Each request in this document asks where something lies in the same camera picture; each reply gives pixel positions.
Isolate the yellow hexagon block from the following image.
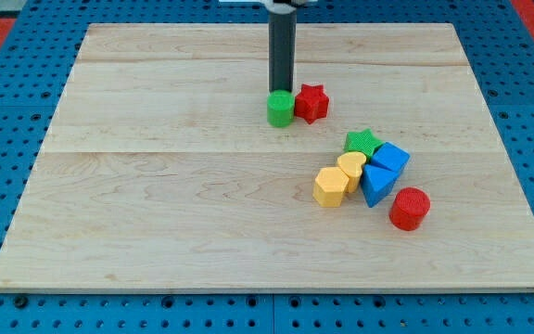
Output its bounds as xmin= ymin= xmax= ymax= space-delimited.
xmin=312 ymin=166 xmax=349 ymax=208

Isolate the green cylinder block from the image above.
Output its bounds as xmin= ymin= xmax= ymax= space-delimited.
xmin=267 ymin=90 xmax=295 ymax=128

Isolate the yellow heart block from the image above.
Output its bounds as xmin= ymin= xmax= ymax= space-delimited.
xmin=337 ymin=151 xmax=367 ymax=193

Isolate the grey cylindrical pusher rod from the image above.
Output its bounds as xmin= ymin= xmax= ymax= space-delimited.
xmin=268 ymin=11 xmax=297 ymax=92

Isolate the light wooden board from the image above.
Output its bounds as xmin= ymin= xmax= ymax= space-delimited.
xmin=0 ymin=23 xmax=534 ymax=294

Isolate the blue triangle block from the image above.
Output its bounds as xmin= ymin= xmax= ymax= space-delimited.
xmin=361 ymin=164 xmax=399 ymax=208

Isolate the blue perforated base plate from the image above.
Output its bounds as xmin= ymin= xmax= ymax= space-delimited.
xmin=0 ymin=1 xmax=534 ymax=333

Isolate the red star block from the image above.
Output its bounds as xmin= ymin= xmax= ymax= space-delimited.
xmin=294 ymin=83 xmax=329 ymax=124

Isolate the green star block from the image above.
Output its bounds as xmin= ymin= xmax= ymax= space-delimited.
xmin=344 ymin=128 xmax=385 ymax=161

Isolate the red cylinder block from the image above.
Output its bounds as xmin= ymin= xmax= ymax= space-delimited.
xmin=388 ymin=187 xmax=431 ymax=231

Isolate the blue cube block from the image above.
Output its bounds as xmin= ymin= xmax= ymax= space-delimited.
xmin=371 ymin=142 xmax=411 ymax=174

